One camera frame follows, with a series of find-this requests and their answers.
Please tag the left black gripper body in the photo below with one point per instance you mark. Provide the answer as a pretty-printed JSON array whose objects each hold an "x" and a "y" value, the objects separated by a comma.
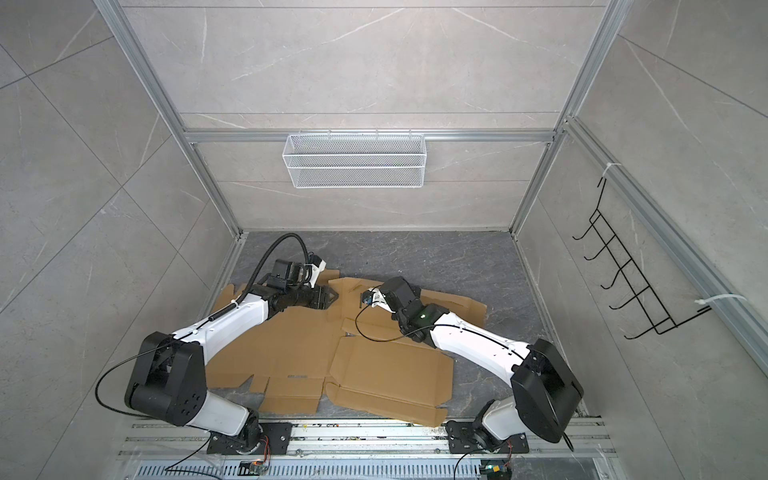
[{"x": 314, "y": 297}]

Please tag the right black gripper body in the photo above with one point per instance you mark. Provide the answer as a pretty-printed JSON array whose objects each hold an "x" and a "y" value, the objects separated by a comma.
[{"x": 417, "y": 291}]

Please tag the cardboard box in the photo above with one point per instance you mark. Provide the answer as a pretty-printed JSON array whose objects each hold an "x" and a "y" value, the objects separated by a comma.
[
  {"x": 370, "y": 372},
  {"x": 287, "y": 358}
]

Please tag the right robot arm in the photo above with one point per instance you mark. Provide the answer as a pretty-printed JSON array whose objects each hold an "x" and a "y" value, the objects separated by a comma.
[{"x": 545, "y": 392}]

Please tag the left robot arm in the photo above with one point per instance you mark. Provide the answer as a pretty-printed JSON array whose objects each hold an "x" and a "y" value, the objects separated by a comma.
[{"x": 168, "y": 380}]

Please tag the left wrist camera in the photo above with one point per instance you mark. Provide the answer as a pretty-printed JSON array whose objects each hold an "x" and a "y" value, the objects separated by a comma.
[{"x": 315, "y": 266}]

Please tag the white wire mesh basket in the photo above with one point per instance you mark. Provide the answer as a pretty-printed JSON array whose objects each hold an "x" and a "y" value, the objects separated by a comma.
[{"x": 360, "y": 160}]

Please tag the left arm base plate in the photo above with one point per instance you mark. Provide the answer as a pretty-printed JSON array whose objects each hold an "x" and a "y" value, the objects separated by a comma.
[{"x": 254, "y": 440}]

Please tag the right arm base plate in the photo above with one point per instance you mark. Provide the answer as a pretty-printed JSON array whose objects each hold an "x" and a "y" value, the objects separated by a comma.
[{"x": 464, "y": 437}]

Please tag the aluminium mounting rail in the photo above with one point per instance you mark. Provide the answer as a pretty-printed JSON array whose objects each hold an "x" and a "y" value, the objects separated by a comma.
[{"x": 367, "y": 437}]

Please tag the black wire hook rack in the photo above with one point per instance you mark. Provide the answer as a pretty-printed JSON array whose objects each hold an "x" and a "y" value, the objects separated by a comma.
[{"x": 628, "y": 270}]

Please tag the aluminium frame profile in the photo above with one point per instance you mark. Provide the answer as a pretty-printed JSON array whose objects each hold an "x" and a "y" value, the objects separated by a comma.
[{"x": 738, "y": 315}]

